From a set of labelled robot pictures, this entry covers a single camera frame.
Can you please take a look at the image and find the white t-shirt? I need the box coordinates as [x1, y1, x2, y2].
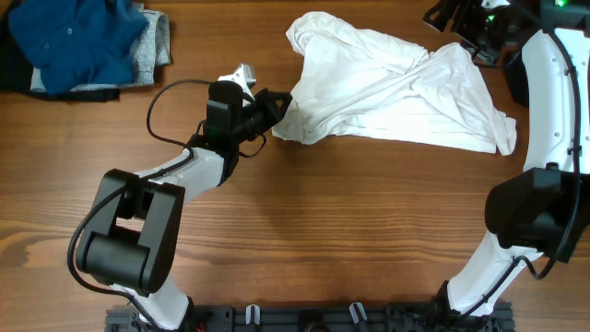
[272, 11, 517, 156]

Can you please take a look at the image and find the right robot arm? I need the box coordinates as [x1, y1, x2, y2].
[420, 0, 589, 331]

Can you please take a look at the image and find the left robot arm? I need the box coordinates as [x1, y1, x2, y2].
[66, 80, 292, 331]

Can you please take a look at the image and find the black garment at right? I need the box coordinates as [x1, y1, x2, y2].
[501, 51, 529, 107]

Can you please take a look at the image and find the light grey folded garment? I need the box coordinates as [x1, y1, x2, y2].
[31, 1, 171, 92]

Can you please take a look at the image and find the blue button shirt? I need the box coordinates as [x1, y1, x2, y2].
[8, 0, 148, 95]

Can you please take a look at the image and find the black garment under pile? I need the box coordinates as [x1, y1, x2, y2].
[1, 0, 120, 102]

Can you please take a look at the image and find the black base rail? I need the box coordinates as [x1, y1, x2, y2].
[104, 302, 515, 332]

